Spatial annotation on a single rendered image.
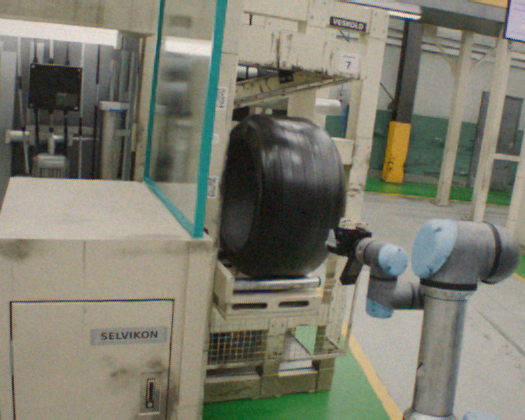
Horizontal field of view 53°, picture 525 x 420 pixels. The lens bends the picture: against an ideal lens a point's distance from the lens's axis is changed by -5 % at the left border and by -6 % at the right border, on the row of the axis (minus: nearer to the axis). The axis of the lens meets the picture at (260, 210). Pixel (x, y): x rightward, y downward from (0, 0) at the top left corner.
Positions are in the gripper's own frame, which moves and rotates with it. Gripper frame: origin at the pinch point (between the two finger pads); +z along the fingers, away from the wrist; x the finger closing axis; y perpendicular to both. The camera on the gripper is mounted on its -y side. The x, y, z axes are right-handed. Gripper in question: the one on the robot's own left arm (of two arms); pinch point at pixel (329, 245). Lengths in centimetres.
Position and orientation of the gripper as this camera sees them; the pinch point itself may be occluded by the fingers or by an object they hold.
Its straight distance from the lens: 171.0
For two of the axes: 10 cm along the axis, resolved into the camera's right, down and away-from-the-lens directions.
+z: -3.7, -1.3, 9.2
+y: 0.7, -9.9, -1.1
